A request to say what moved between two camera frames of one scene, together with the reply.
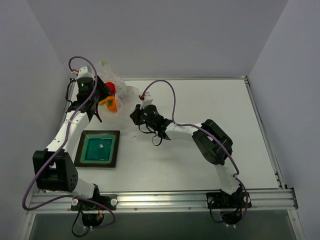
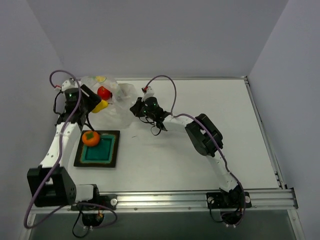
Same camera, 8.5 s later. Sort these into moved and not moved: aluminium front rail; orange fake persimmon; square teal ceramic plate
Moved: orange fake persimmon
Not moved: aluminium front rail; square teal ceramic plate
